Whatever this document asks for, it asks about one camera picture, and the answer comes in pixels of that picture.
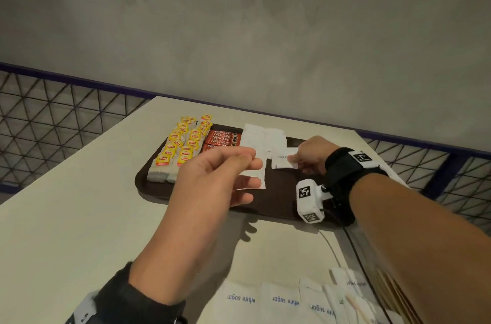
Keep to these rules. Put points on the person's right hand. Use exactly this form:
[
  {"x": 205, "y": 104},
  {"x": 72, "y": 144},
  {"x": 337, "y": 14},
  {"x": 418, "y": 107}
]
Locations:
[{"x": 316, "y": 155}]

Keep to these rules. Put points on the person's left hand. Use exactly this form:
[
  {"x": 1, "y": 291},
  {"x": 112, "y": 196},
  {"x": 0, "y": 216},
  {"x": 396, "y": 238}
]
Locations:
[{"x": 192, "y": 220}]

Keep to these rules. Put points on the brown plastic tray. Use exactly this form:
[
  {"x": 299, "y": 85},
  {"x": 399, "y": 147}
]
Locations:
[{"x": 276, "y": 197}]

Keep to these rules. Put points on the row of white sugar packets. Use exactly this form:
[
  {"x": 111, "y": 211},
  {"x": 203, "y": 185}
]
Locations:
[{"x": 251, "y": 136}]

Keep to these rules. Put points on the row of red Nescafe sachets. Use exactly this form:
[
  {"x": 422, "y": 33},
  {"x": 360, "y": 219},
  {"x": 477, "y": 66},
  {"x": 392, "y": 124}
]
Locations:
[{"x": 222, "y": 139}]

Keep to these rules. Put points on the pile of white sugar sachets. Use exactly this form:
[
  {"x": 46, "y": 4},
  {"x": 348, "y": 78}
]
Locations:
[{"x": 276, "y": 300}]

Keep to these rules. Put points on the pile of wooden stirrers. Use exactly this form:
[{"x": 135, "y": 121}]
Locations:
[{"x": 399, "y": 297}]

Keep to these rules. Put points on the person's right forearm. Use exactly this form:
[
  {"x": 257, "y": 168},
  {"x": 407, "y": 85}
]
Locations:
[{"x": 429, "y": 239}]

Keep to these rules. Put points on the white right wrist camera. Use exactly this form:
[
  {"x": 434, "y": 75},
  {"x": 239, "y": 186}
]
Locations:
[{"x": 310, "y": 201}]

